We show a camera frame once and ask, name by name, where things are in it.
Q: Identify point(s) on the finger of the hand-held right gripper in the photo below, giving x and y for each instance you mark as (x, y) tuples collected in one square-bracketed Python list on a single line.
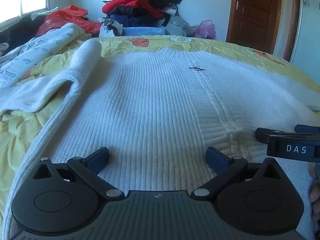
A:
[(307, 128), (262, 135)]

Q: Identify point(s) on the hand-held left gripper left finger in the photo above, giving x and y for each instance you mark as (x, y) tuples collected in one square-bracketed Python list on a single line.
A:
[(98, 158)]

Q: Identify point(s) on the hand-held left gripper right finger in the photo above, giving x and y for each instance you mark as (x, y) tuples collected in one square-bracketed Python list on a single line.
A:
[(215, 158)]

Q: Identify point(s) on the white knit sweater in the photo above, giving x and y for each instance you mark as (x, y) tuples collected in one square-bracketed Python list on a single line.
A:
[(155, 110)]

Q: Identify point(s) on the person's right hand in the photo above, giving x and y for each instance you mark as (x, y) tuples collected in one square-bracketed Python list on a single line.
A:
[(315, 197)]

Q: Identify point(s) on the yellow carrot-print bedsheet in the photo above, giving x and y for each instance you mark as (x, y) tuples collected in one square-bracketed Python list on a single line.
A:
[(20, 135)]

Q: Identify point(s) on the pink plastic bag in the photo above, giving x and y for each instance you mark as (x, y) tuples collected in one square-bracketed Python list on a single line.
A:
[(205, 30)]

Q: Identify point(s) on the brown wooden door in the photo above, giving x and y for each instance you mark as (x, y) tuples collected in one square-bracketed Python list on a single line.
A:
[(257, 15)]

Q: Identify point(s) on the white printed blanket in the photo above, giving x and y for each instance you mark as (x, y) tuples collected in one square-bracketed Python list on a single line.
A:
[(42, 47)]

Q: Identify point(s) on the clear plastic bag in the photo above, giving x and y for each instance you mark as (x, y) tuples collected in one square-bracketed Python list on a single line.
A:
[(110, 28)]

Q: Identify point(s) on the light blue knit garment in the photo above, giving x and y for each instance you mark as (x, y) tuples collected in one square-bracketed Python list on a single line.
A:
[(143, 31)]

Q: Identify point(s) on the grey plastic bag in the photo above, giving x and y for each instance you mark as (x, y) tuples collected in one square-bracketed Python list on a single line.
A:
[(176, 26)]

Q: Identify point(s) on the navy jacket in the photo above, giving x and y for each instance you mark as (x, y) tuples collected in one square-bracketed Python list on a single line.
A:
[(132, 18)]

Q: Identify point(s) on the red plastic bag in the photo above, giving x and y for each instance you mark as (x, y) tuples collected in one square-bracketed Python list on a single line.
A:
[(65, 17)]

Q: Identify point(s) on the pale pink cloth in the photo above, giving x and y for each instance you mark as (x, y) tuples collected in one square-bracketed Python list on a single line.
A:
[(3, 48)]

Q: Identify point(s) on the dark cloth pile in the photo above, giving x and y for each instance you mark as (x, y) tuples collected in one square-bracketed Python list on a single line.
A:
[(17, 30)]

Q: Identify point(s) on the red jacket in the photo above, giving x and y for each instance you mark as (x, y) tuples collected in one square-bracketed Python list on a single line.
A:
[(130, 1)]

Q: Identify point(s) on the flower wall sticker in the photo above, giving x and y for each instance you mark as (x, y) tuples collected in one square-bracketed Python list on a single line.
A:
[(306, 3)]

